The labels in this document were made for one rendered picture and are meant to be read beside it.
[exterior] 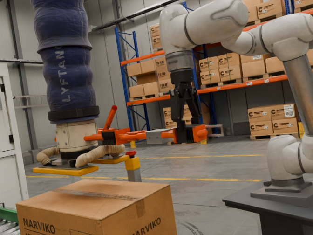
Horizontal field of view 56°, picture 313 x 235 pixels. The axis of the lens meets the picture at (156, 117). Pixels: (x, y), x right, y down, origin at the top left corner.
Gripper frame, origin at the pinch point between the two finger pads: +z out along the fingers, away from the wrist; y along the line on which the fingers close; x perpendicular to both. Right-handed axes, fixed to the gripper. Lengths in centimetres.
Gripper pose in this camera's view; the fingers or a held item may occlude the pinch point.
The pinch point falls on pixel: (189, 131)
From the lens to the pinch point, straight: 99.1
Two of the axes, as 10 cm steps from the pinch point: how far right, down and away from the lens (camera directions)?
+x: 7.7, -0.9, -6.3
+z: 1.4, 9.9, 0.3
